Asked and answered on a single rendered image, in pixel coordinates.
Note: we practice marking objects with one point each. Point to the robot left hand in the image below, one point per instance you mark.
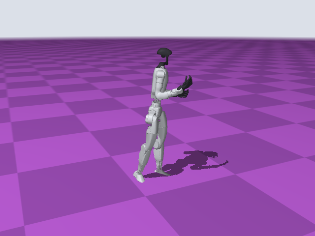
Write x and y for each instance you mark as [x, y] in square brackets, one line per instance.
[184, 94]

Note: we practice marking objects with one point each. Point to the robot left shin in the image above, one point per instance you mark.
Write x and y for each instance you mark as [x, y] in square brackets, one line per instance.
[158, 154]

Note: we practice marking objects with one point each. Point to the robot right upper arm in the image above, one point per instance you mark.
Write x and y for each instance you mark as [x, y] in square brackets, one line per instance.
[160, 75]

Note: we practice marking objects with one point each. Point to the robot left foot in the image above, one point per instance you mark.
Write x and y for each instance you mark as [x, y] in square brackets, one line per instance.
[163, 172]

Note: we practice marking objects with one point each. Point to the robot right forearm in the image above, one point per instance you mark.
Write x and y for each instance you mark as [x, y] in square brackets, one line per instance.
[168, 94]

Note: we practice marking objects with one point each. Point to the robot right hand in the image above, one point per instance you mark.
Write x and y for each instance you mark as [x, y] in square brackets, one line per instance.
[186, 84]

